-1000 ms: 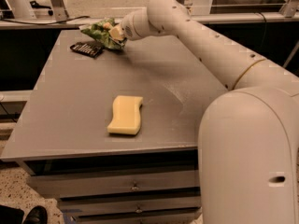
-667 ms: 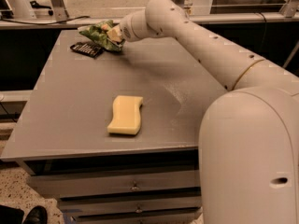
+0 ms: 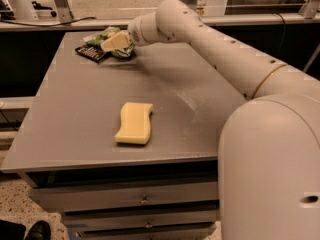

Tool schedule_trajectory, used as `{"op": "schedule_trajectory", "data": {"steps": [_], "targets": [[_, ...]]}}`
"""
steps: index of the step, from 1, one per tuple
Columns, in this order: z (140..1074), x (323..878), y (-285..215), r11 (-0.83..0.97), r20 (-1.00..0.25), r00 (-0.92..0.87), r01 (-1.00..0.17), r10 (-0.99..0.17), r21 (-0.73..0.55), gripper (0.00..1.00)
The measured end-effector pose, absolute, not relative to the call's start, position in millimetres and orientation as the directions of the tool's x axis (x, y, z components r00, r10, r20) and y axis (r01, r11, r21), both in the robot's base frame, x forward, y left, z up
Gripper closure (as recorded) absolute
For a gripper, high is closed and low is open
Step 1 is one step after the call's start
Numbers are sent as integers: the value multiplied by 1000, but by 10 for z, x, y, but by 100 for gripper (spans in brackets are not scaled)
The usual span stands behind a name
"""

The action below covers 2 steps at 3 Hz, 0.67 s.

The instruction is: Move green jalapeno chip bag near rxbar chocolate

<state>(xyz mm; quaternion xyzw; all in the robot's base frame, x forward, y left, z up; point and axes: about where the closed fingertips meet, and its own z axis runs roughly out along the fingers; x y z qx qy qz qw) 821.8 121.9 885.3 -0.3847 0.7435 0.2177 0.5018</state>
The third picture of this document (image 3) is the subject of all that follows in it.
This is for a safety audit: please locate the middle drawer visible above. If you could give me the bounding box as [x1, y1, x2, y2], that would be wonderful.
[63, 205, 219, 232]

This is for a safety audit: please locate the black cable on rail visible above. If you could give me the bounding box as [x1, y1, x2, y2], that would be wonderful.
[0, 16, 98, 28]

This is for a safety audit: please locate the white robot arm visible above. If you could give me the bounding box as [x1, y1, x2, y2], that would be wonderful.
[101, 0, 320, 240]

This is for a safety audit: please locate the top drawer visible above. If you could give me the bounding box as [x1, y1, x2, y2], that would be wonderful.
[30, 182, 219, 212]

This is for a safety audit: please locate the yellow sponge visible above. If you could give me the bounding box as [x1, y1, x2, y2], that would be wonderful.
[115, 102, 153, 145]

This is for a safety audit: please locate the grey drawer cabinet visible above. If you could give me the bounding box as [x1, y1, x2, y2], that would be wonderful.
[0, 30, 248, 240]

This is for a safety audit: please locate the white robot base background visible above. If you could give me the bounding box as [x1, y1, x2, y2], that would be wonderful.
[8, 0, 38, 20]

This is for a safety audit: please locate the black shoe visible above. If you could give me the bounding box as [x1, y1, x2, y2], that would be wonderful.
[24, 220, 51, 240]

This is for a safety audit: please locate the dark rxbar chocolate bar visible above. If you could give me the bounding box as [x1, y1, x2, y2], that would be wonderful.
[75, 45, 108, 63]

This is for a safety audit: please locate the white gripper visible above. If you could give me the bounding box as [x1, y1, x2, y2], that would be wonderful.
[100, 13, 157, 51]

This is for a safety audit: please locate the green jalapeno chip bag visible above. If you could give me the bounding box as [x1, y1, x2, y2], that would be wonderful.
[84, 27, 134, 58]

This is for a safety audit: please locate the drawer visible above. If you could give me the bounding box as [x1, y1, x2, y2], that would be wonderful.
[81, 223, 216, 240]
[30, 182, 219, 212]
[63, 205, 219, 232]

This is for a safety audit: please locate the bottom drawer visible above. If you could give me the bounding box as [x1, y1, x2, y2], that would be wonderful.
[81, 223, 216, 240]

